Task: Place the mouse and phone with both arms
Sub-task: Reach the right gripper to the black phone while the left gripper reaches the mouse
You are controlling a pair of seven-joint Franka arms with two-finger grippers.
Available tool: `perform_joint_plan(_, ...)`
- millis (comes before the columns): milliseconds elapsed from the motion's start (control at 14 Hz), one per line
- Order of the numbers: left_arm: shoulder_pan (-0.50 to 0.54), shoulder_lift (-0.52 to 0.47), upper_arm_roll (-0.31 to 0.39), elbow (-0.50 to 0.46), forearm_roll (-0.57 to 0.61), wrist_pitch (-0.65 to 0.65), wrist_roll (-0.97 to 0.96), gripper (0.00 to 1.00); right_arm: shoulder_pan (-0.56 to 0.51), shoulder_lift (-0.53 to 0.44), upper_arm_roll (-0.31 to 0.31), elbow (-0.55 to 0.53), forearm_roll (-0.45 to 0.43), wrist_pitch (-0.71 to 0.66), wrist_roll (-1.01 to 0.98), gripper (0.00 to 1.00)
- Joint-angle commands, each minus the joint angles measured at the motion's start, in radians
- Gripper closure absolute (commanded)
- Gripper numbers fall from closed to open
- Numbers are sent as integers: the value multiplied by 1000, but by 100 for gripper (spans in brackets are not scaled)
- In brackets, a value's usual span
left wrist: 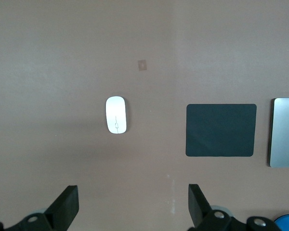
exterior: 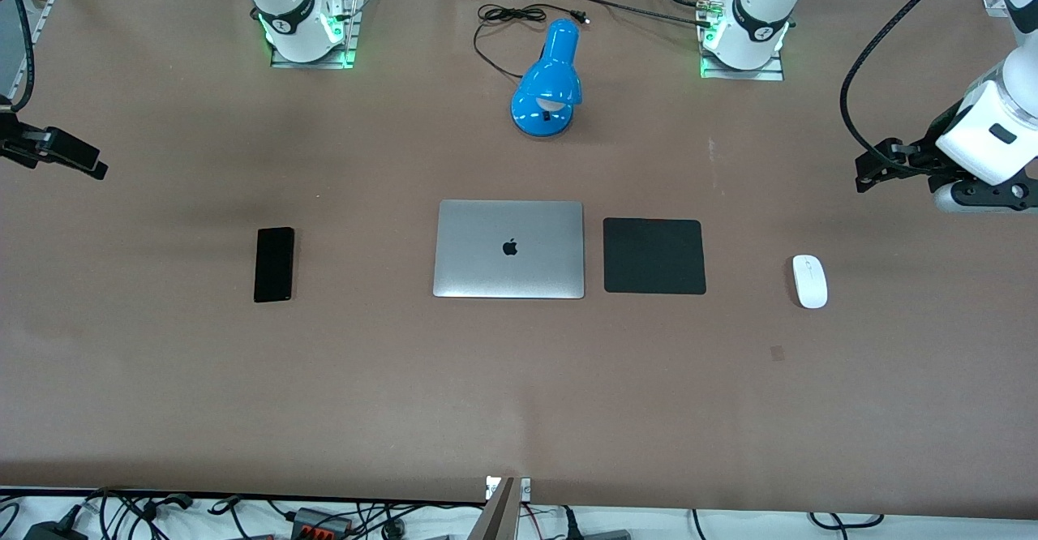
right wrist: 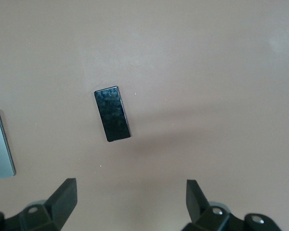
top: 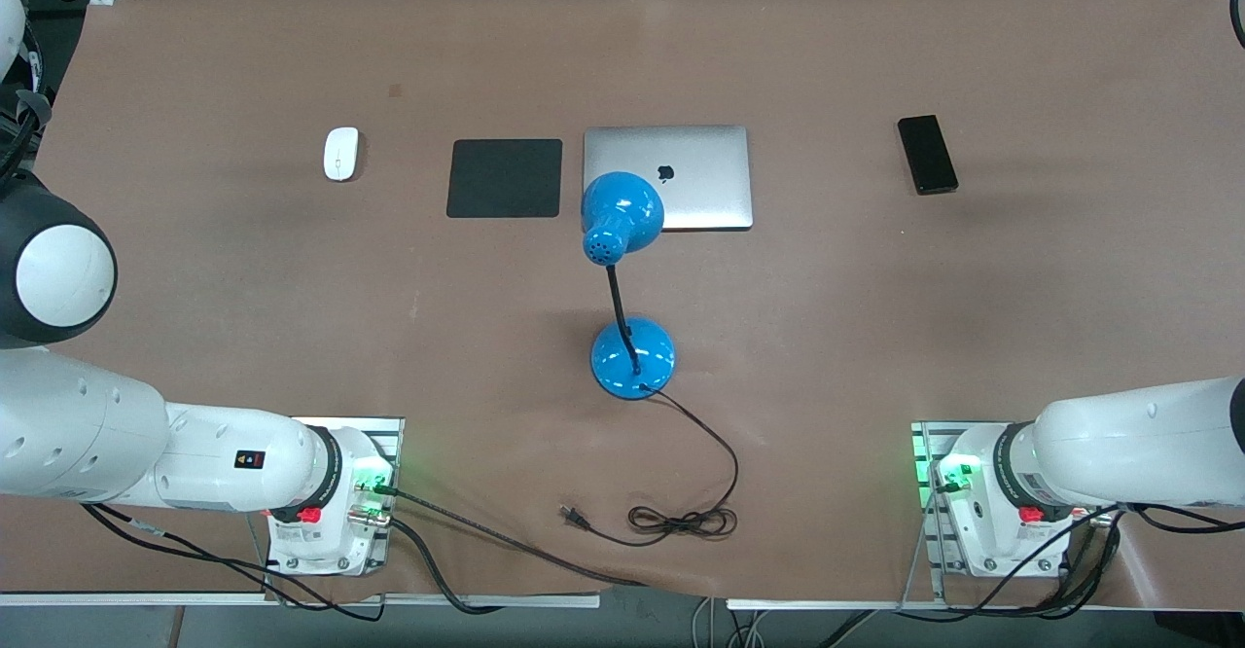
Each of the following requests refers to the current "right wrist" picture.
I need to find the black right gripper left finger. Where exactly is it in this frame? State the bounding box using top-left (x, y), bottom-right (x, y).
top-left (18, 178), bottom-right (78, 231)

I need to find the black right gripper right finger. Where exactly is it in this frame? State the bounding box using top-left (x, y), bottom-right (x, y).
top-left (184, 179), bottom-right (234, 231)

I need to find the black smartphone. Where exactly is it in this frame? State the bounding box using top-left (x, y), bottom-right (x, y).
top-left (94, 85), bottom-right (131, 143)

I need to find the silver closed laptop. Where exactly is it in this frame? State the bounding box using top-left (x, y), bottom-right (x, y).
top-left (0, 110), bottom-right (16, 180)

